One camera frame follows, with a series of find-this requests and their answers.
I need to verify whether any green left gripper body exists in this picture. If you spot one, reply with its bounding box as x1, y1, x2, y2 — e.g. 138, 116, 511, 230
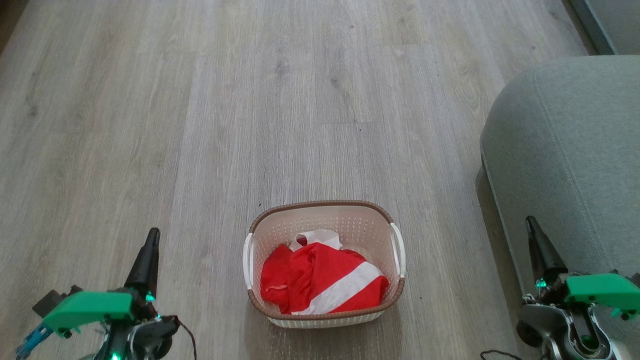
42, 291, 136, 337

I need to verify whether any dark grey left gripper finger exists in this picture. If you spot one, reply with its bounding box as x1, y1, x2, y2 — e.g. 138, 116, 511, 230
124, 227, 161, 302

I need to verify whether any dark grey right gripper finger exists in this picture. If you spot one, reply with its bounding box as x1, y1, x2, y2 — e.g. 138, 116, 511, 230
525, 215, 569, 290

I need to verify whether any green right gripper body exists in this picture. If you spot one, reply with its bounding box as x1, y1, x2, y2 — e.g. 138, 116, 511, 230
564, 273, 640, 321

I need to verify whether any pale green white cloth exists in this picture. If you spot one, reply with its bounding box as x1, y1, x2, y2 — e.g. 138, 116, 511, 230
289, 229, 344, 252

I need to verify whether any red and white garment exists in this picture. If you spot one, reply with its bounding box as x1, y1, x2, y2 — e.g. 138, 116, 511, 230
287, 243, 390, 315

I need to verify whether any grey-green fabric sofa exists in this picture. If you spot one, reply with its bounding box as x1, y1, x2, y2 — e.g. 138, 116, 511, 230
480, 55, 640, 321

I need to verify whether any white plastic laundry basket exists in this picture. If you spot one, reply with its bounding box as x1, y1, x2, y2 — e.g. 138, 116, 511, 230
242, 200, 406, 329

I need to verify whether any grey upholstered furniture piece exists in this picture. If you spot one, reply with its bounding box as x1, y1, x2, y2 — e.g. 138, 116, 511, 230
569, 0, 640, 56

